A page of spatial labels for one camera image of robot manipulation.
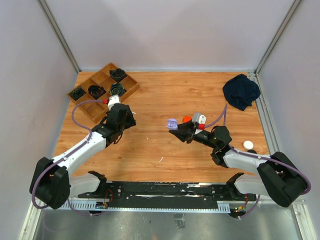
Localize black yellow rolled tie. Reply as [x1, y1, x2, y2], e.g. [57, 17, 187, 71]
[109, 82, 126, 97]

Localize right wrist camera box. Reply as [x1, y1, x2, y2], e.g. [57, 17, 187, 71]
[191, 112, 207, 128]

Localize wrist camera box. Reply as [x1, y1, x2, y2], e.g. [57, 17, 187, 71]
[191, 112, 207, 128]
[107, 94, 121, 111]

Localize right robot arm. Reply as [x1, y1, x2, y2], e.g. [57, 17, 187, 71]
[167, 121, 311, 208]

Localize dark green rolled tie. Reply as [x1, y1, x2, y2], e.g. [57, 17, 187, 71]
[69, 86, 86, 101]

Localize black dotted rolled tie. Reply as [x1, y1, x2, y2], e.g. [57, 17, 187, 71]
[109, 68, 127, 83]

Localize black orange rolled tie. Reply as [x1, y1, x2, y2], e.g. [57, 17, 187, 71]
[88, 85, 106, 100]

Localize dark blue crumpled cloth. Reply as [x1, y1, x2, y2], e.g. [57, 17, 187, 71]
[222, 74, 261, 111]

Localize aluminium frame rail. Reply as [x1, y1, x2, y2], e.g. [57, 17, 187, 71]
[18, 178, 318, 240]

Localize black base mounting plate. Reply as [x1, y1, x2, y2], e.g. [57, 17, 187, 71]
[77, 181, 257, 211]

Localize black charging case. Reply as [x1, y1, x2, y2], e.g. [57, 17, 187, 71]
[247, 149, 257, 154]

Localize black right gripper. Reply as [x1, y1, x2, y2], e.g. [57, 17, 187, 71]
[169, 119, 218, 150]

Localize orange earbud charging case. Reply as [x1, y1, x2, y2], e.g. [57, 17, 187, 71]
[182, 116, 192, 123]

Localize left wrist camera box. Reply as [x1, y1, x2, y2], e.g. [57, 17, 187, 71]
[107, 94, 121, 111]

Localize wooden compartment tray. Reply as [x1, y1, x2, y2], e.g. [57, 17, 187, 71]
[67, 63, 140, 123]

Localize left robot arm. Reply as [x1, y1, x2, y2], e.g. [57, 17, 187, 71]
[29, 103, 136, 210]

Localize white charging case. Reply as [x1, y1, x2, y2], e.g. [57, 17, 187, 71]
[243, 140, 254, 151]

